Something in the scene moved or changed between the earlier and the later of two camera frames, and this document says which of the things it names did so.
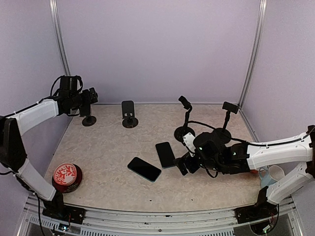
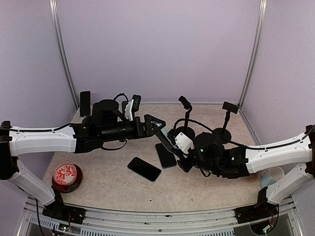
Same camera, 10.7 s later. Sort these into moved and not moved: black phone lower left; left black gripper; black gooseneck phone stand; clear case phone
Moved: left black gripper
Not moved: black phone lower left; black gooseneck phone stand; clear case phone
